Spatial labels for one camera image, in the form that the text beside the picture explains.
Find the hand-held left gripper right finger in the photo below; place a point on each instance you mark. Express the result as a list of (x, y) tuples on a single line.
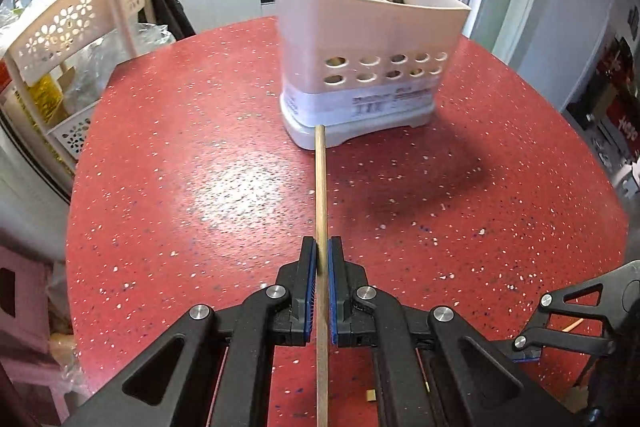
[(334, 297)]

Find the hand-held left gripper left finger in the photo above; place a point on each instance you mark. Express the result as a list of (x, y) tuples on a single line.
[(310, 297)]

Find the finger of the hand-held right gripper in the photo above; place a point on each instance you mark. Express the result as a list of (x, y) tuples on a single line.
[(560, 339), (575, 294)]

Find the white plastic utensil holder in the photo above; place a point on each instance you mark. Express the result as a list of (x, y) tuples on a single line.
[(365, 67)]

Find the small wooden block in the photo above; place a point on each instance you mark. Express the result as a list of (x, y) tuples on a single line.
[(370, 395)]

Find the red printed box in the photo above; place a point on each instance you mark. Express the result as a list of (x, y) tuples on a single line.
[(620, 97)]

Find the pink plastic stool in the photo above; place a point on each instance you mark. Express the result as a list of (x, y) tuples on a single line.
[(25, 307)]

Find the clear plastic bags with bottles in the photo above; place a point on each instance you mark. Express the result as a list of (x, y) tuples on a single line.
[(120, 62)]

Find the black hanging cloth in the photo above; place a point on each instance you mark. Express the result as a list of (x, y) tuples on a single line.
[(167, 2)]

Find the yellow oil bottle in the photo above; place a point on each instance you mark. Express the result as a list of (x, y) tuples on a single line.
[(45, 99)]

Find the beige plastic storage cart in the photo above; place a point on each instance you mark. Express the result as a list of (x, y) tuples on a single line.
[(60, 32)]

